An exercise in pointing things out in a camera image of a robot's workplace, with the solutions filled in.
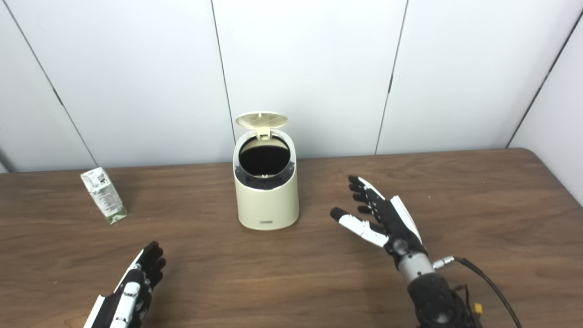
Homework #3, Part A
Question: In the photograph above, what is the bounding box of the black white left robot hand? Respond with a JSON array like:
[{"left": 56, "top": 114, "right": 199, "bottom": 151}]
[{"left": 83, "top": 241, "right": 167, "bottom": 328}]

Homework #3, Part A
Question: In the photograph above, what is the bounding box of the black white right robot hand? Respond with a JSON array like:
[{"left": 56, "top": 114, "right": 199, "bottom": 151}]
[{"left": 330, "top": 175, "right": 429, "bottom": 269}]

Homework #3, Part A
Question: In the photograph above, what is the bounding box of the cream-colored tabletop bin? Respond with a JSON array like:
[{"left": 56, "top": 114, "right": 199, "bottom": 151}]
[{"left": 233, "top": 112, "right": 300, "bottom": 231}]

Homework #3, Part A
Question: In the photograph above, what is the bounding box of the cream round bin lid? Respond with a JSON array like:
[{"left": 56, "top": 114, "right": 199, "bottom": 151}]
[{"left": 235, "top": 112, "right": 289, "bottom": 138}]

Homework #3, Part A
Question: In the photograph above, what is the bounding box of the white green milk carton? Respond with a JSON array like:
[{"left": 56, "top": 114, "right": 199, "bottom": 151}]
[{"left": 81, "top": 167, "right": 128, "bottom": 225}]

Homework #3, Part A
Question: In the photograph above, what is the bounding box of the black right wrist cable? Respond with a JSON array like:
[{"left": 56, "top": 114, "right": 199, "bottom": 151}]
[{"left": 433, "top": 256, "right": 522, "bottom": 328}]

